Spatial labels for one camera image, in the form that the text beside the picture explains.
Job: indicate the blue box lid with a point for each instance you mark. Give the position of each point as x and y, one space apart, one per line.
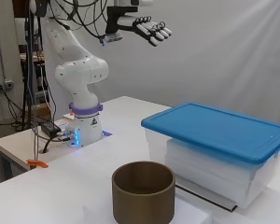
217 130

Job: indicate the brown round tub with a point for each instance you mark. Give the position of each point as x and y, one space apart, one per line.
143 193

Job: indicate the black power adapter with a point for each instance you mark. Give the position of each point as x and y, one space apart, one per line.
50 128

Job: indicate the black tripod stand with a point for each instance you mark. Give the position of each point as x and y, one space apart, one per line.
29 62

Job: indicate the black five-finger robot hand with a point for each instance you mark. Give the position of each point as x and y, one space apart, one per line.
146 27

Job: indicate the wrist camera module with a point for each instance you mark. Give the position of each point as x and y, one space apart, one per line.
112 38

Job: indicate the clear plastic box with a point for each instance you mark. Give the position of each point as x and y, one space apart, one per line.
208 174

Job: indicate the white seven-joint robot arm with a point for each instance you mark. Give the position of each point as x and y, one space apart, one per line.
81 70

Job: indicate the orange clamp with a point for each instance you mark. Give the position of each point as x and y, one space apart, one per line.
37 163

